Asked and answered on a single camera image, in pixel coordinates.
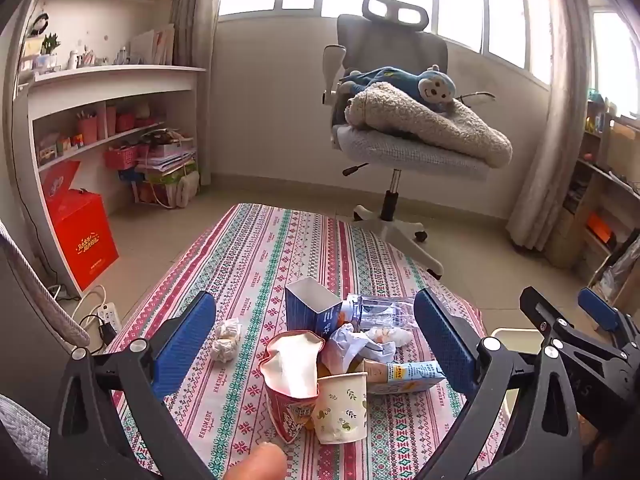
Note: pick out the grey office chair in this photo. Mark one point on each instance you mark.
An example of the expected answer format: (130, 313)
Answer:
(400, 152)

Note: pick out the grey fabric cushion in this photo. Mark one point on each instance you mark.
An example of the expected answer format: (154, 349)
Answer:
(45, 285)

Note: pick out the white power strip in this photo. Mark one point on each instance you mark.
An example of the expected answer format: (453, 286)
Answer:
(107, 315)

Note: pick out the white bookshelf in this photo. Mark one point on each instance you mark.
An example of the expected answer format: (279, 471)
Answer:
(115, 80)

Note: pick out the black charger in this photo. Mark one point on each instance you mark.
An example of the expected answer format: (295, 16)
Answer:
(109, 332)

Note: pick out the beige fleece blanket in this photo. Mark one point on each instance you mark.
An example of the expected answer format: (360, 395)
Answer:
(450, 130)

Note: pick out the wooden shelf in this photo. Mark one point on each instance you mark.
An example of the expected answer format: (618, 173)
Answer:
(595, 185)

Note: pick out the red gift box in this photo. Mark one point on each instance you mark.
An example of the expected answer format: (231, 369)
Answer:
(82, 235)

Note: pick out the pink pen cup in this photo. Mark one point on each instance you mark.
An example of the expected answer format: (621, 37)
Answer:
(87, 130)

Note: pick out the stack of papers and folders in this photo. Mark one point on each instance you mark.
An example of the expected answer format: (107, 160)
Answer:
(165, 157)

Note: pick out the white tote bag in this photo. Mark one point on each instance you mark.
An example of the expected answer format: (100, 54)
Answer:
(184, 190)

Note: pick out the pink basket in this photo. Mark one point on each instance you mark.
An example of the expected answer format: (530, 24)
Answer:
(121, 158)

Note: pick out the small side window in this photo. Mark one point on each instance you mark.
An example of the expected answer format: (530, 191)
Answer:
(612, 60)

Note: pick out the blue monkey plush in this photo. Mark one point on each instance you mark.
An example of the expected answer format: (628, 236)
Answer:
(430, 85)

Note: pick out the crushed clear plastic bottle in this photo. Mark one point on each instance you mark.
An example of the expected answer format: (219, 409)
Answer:
(385, 310)

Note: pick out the floral paper cup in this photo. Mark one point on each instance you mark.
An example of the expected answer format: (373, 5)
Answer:
(340, 410)

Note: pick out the white tissue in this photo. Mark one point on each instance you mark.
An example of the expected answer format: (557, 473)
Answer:
(229, 329)
(224, 350)

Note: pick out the crushed red paper cup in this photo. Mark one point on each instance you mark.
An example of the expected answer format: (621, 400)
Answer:
(282, 410)

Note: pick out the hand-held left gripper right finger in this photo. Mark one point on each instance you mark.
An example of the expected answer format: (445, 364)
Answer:
(442, 340)

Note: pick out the white trash bin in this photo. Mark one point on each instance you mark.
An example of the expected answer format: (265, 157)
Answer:
(510, 334)

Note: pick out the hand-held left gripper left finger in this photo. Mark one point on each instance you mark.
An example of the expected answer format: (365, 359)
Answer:
(185, 345)

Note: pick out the blue carton box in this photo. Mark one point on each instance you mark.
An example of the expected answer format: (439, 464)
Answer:
(305, 312)

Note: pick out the person's right hand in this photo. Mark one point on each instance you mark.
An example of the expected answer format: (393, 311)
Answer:
(592, 435)

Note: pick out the patterned red green tablecloth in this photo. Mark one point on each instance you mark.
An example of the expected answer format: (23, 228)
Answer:
(260, 260)

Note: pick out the person's left hand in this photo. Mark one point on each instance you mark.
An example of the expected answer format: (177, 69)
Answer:
(257, 465)

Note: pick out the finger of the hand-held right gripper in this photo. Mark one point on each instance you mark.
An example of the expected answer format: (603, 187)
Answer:
(597, 307)
(537, 306)

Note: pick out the beige curtain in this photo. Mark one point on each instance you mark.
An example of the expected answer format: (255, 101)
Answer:
(197, 60)
(555, 135)

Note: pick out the blue white wrapper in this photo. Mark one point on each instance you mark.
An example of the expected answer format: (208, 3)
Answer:
(345, 345)

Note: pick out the white tissue pack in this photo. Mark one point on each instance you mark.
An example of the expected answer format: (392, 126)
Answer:
(395, 336)

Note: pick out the orange box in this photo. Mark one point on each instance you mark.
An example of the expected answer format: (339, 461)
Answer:
(599, 227)

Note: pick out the small potted plant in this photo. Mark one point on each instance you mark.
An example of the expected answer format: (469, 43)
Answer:
(50, 44)

